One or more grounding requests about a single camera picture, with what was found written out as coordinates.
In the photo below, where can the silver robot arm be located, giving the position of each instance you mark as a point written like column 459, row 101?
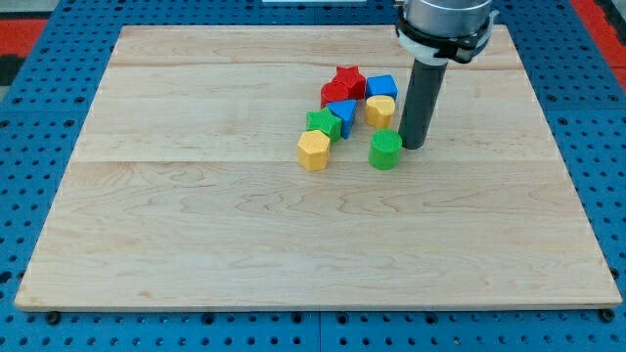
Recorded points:
column 436, row 32

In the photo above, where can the yellow heart block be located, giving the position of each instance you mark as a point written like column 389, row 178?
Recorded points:
column 380, row 110

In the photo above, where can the blue cube block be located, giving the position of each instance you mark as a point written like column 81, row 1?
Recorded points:
column 381, row 85

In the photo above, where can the yellow hexagon block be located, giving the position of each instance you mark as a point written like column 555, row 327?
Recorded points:
column 313, row 150

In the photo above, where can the green star block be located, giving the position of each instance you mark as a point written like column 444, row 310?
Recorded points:
column 324, row 121

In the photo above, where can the blue triangle block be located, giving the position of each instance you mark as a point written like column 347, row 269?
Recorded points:
column 345, row 110

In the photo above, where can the green cylinder block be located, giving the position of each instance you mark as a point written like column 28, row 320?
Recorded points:
column 385, row 148

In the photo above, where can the red cylinder block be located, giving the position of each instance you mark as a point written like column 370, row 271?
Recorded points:
column 332, row 92

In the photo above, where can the red star block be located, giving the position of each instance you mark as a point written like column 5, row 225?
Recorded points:
column 352, row 79

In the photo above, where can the wooden board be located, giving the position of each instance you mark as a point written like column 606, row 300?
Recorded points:
column 183, row 192

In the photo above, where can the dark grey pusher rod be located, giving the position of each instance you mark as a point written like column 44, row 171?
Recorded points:
column 420, row 100

